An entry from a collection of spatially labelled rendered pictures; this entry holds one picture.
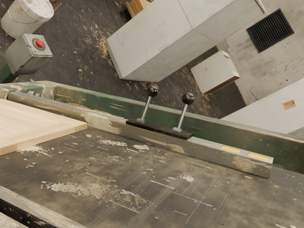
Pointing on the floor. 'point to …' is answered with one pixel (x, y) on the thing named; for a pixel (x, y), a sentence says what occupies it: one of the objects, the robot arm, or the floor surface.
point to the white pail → (26, 16)
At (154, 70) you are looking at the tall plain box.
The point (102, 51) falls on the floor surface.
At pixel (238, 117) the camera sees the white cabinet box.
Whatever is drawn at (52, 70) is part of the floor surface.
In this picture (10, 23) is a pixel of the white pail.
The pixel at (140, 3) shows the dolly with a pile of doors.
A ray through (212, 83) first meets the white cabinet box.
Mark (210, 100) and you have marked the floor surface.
